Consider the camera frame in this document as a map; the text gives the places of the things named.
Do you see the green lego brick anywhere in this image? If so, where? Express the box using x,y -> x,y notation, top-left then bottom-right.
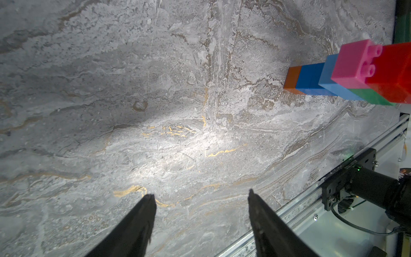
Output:
349,88 -> 396,106

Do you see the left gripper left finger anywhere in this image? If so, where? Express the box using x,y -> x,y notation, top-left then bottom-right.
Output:
87,194 -> 157,257

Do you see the red lego brick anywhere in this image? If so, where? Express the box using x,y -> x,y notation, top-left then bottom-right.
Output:
366,42 -> 411,104

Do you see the light blue lego brick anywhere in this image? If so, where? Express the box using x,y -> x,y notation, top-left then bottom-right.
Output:
319,54 -> 363,101

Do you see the pink lego brick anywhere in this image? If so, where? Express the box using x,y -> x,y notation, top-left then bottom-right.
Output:
331,39 -> 383,90

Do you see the orange lego brick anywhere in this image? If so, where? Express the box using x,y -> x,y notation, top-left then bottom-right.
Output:
283,66 -> 305,95

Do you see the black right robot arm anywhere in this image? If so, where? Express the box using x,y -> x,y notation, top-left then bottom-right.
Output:
348,167 -> 411,235

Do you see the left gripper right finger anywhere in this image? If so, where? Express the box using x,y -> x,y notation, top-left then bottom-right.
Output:
248,190 -> 317,257

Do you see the green handled tool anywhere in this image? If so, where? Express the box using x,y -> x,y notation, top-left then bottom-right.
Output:
392,0 -> 411,44

